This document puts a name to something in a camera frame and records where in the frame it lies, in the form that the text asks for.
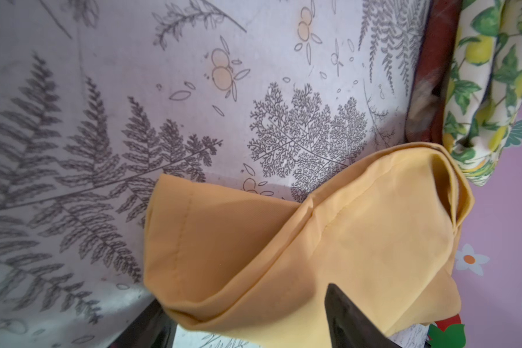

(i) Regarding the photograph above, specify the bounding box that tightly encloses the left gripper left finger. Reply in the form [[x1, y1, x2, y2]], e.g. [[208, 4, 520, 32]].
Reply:
[[110, 300, 177, 348]]

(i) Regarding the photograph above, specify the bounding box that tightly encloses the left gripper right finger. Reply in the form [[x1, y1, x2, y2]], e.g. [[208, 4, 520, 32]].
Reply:
[[324, 284, 399, 348]]

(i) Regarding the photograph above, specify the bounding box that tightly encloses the tan cloth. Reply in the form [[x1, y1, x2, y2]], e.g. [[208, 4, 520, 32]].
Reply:
[[144, 143, 474, 347]]

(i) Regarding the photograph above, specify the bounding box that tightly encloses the red plaid skirt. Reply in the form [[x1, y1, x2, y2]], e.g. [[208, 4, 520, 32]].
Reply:
[[405, 0, 462, 143]]

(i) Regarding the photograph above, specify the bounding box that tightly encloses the yellow lemon print skirt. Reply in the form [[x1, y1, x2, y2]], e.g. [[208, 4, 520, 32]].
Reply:
[[442, 0, 522, 186]]

